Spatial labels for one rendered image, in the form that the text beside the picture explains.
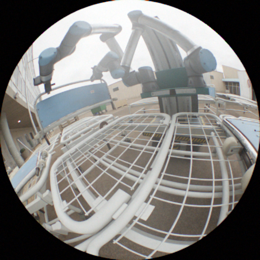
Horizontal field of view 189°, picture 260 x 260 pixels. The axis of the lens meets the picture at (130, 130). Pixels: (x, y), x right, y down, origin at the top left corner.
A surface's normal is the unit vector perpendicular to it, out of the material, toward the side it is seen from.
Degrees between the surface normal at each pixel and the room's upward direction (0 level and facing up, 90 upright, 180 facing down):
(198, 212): 0
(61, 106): 90
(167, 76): 90
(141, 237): 0
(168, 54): 90
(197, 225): 0
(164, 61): 90
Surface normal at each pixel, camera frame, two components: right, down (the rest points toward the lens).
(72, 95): 0.79, 0.05
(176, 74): -0.60, 0.47
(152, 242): -0.25, -0.88
